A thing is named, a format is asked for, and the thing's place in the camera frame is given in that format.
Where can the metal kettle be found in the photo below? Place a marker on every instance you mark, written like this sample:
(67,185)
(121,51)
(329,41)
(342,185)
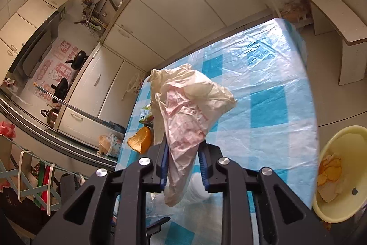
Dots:
(51,116)

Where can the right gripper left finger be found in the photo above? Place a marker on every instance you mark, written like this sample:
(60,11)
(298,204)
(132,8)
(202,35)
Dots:
(159,154)

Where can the floral waste basket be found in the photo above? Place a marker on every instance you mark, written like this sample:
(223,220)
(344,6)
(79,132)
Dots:
(135,84)

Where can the clear plastic bottle green cap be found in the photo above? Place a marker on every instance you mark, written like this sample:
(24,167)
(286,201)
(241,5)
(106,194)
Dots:
(194,193)

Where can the white wooden stool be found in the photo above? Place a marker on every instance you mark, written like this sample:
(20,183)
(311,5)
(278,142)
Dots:
(329,15)

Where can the utensil rack on counter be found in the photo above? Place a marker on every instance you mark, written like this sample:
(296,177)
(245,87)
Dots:
(96,15)

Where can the black wok on stove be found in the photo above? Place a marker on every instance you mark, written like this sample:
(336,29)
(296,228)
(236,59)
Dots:
(78,61)

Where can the drying rack with cloths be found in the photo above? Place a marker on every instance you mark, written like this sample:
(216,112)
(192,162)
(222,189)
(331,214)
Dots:
(30,176)

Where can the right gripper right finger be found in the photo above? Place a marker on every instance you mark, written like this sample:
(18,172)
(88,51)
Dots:
(213,180)

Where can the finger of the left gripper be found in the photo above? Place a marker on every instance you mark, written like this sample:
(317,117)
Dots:
(155,227)

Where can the black pan on stove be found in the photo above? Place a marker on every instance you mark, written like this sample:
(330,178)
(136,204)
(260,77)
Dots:
(61,90)

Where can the blue checked plastic tablecloth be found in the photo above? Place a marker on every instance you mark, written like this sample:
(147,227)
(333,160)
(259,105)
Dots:
(273,124)

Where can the green white juice carton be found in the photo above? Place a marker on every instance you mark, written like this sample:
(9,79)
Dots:
(146,117)

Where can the yellow plastic basin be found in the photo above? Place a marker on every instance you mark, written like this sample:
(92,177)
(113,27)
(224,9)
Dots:
(341,181)

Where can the orange peel piece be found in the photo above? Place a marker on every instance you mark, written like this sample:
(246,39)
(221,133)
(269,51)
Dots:
(329,170)
(141,141)

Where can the range hood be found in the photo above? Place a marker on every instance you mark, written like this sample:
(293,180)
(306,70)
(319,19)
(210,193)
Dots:
(36,49)

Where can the white plastic bag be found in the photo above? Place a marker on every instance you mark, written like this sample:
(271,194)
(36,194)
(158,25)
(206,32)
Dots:
(185,105)

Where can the floral bag on floor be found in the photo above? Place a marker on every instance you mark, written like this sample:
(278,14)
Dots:
(109,145)

